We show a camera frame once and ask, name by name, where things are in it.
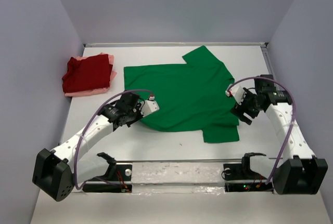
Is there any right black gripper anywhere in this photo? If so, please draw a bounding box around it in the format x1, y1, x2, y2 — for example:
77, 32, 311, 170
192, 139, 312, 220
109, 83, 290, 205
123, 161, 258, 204
230, 87, 263, 125

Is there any green t shirt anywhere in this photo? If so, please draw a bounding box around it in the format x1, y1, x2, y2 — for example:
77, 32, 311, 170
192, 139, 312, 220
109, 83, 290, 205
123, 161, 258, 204
124, 46, 239, 143

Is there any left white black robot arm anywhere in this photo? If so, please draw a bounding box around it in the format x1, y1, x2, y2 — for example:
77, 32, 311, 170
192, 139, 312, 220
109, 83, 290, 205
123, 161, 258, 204
32, 90, 159, 202

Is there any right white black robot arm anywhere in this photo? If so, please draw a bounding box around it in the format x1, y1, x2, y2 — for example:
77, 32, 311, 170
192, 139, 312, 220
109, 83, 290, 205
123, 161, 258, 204
226, 75, 328, 195

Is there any folded pink t shirt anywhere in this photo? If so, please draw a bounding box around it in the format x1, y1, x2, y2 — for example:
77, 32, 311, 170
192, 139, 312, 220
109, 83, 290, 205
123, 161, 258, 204
64, 54, 118, 97

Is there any folded dark red t shirt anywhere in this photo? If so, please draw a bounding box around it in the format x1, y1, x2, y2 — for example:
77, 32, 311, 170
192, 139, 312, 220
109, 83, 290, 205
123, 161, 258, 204
61, 54, 113, 94

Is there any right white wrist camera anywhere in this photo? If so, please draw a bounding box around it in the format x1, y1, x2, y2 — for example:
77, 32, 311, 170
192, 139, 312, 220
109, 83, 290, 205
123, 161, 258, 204
225, 85, 247, 105

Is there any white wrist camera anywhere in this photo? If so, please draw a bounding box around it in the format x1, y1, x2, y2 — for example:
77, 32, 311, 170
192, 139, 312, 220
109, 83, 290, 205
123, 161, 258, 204
140, 96, 160, 117
225, 85, 247, 105

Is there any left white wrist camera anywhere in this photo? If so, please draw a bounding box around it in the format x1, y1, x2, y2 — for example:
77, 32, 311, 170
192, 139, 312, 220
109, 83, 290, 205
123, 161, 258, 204
140, 96, 160, 117

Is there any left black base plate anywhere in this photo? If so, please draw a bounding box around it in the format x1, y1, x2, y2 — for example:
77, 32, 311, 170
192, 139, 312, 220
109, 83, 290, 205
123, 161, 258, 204
82, 163, 133, 193

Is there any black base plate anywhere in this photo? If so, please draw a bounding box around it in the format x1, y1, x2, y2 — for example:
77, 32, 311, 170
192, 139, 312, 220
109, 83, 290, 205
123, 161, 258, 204
221, 163, 274, 193
82, 163, 133, 193

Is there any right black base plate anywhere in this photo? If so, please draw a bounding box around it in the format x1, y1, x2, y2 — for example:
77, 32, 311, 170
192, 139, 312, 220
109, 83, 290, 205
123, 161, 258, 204
221, 163, 274, 193

